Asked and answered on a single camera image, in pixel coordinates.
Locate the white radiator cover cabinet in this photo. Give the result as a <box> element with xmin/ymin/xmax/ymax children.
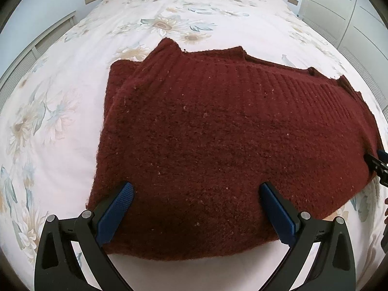
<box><xmin>0</xmin><ymin>11</ymin><xmax>76</xmax><ymax>108</ymax></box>

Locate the white floral bed cover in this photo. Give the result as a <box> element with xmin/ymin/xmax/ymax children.
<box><xmin>1</xmin><ymin>0</ymin><xmax>387</xmax><ymax>290</ymax></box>

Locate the white wardrobe with panel doors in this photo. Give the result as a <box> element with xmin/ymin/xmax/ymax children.
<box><xmin>299</xmin><ymin>0</ymin><xmax>387</xmax><ymax>111</ymax></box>

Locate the right beige wall socket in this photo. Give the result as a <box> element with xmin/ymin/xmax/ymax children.
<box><xmin>287</xmin><ymin>0</ymin><xmax>299</xmax><ymax>5</ymax></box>

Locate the dark red knitted sweater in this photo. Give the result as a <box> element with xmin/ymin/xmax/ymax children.
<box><xmin>88</xmin><ymin>38</ymin><xmax>383</xmax><ymax>261</ymax></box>

